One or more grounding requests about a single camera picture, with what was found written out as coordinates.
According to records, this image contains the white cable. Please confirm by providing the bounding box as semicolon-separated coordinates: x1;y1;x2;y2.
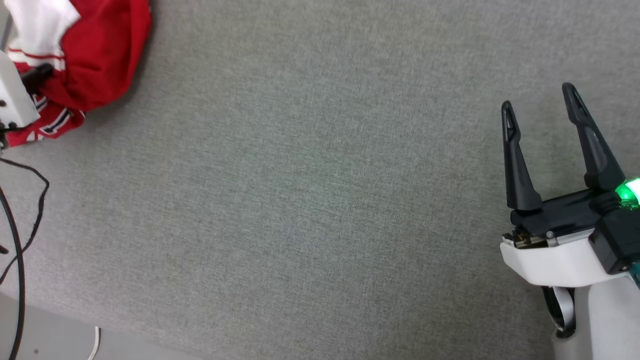
87;326;101;360

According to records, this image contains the thin black cable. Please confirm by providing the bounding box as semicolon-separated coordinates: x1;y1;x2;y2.
0;157;50;286

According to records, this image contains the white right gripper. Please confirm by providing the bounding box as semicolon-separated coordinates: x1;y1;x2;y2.
500;82;640;288

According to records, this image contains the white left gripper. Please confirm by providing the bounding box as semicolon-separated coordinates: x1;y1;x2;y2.
0;50;54;132

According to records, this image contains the red and white garment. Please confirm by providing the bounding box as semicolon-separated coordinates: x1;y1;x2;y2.
2;0;152;147

